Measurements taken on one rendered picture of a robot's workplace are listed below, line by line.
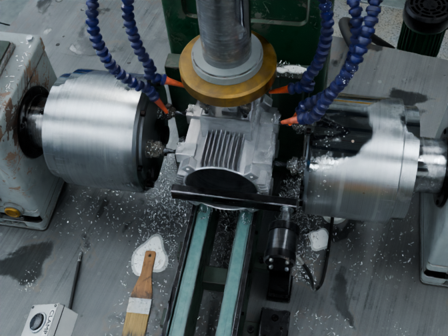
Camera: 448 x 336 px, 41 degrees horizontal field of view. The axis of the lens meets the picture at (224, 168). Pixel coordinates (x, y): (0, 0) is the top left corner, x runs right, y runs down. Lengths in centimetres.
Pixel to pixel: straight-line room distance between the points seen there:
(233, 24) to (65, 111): 40
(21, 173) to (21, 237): 22
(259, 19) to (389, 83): 53
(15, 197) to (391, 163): 81
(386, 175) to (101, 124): 54
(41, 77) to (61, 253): 41
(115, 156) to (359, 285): 59
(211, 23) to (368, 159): 37
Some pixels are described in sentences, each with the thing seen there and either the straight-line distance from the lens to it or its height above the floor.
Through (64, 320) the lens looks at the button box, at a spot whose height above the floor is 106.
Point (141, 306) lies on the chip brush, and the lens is 134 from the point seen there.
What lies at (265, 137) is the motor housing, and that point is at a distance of 122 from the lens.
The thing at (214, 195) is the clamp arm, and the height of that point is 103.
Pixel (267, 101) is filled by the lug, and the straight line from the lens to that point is 125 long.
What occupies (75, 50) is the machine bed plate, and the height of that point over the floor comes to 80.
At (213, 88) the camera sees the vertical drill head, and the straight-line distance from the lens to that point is 106.
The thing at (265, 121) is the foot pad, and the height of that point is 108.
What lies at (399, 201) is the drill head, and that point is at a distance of 115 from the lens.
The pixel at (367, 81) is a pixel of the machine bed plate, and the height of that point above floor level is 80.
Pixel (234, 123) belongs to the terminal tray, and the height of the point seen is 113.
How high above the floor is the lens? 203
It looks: 56 degrees down
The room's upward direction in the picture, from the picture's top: 6 degrees counter-clockwise
